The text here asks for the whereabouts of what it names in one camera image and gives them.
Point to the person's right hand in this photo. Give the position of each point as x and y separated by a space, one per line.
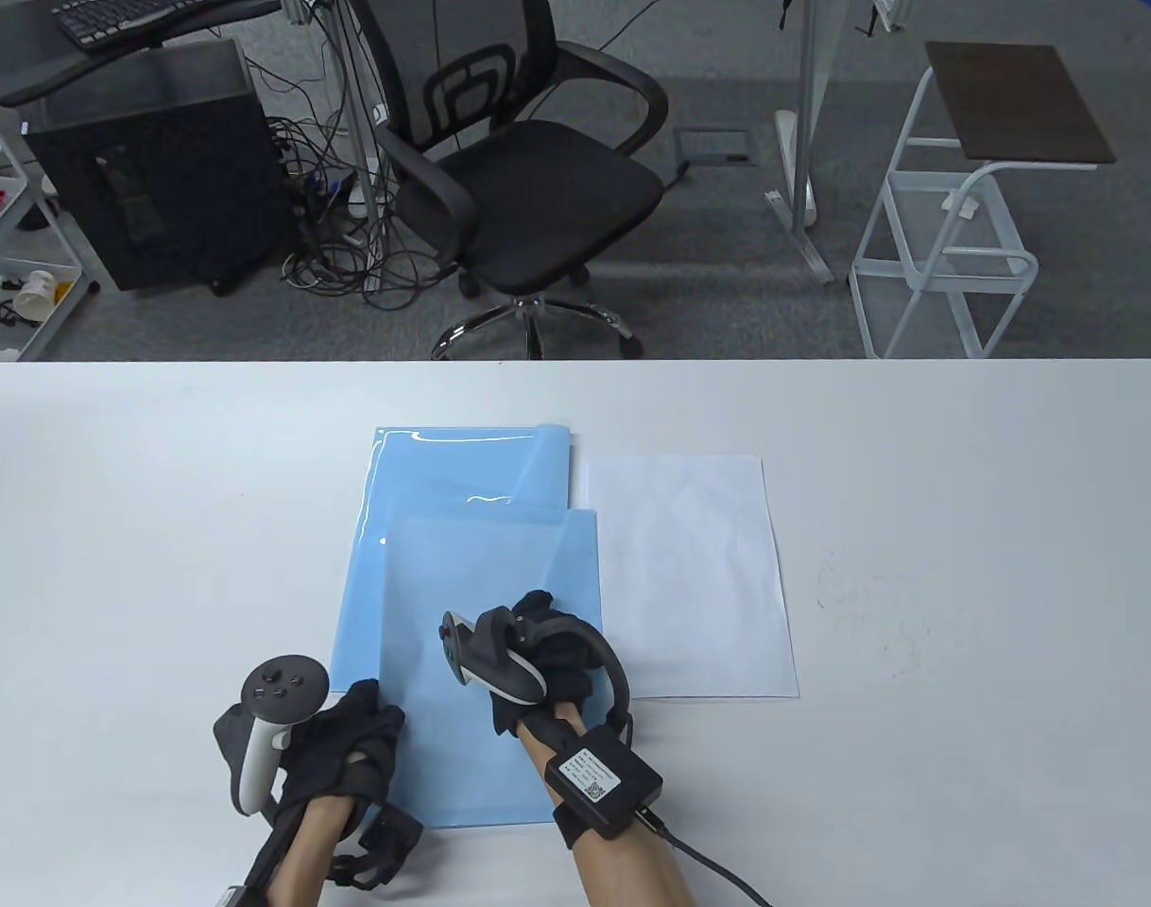
566 661

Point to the person's left hand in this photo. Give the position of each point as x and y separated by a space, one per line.
349 746

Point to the person's right forearm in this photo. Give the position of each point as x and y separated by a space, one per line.
623 869

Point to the person's left forearm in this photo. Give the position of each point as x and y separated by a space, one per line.
306 850

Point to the grey and white controller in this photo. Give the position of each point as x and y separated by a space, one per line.
283 685
490 652

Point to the black rectangular sensor box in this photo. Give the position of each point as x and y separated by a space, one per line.
228 896
604 779

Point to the black mesh office chair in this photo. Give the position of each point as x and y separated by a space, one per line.
547 189

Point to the grey floor outlet box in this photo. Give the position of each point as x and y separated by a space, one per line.
712 146

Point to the white paper cup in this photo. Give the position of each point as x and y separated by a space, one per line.
35 290

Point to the white metal desk leg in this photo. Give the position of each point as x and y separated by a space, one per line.
800 142
361 113

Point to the black computer tower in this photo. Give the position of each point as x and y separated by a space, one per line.
160 189

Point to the white side table brown top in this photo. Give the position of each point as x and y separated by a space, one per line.
1015 99

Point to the black keyboard desk tray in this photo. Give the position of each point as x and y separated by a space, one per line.
27 76

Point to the black keyboard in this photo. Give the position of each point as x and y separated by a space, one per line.
131 17

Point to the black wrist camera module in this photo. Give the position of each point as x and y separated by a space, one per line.
386 846

